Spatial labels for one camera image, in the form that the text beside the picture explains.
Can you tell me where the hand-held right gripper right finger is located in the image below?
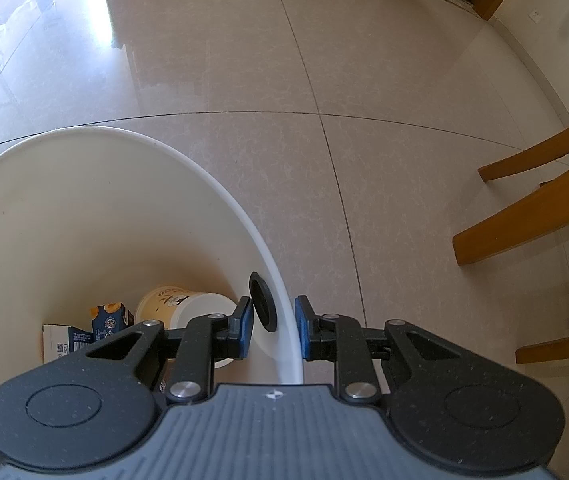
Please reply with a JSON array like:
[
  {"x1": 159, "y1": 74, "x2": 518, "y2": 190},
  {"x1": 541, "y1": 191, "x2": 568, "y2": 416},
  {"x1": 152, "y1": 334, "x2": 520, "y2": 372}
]
[{"x1": 293, "y1": 295, "x2": 465, "y2": 405}]

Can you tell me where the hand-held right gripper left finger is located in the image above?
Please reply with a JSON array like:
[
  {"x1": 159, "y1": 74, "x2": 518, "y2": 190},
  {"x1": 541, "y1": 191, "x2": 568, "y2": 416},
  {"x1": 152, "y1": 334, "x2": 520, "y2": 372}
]
[{"x1": 84, "y1": 295, "x2": 256, "y2": 404}]

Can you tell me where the paper cup with yellow print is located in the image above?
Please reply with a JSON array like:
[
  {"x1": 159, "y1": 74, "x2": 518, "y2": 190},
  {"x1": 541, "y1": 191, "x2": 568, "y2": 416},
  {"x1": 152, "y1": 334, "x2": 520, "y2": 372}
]
[{"x1": 134, "y1": 285, "x2": 238, "y2": 369}]

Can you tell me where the small blue drink carton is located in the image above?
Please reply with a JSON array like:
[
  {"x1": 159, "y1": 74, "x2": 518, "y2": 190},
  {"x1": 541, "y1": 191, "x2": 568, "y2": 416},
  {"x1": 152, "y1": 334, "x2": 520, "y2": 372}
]
[{"x1": 89, "y1": 302, "x2": 136, "y2": 344}]

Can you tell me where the white and blue box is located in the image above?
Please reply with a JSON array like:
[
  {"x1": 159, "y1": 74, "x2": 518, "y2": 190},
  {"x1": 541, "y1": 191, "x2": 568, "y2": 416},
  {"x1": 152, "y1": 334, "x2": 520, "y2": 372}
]
[{"x1": 41, "y1": 323, "x2": 96, "y2": 364}]

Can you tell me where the white plastic bucket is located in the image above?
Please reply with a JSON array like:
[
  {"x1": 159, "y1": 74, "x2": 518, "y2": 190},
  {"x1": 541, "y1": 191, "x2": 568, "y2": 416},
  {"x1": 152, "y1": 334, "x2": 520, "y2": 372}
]
[{"x1": 0, "y1": 127, "x2": 305, "y2": 463}]

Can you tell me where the wooden chair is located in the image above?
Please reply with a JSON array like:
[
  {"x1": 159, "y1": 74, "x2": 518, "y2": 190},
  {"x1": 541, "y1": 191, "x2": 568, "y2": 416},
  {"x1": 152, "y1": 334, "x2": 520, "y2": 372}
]
[{"x1": 452, "y1": 105, "x2": 569, "y2": 463}]

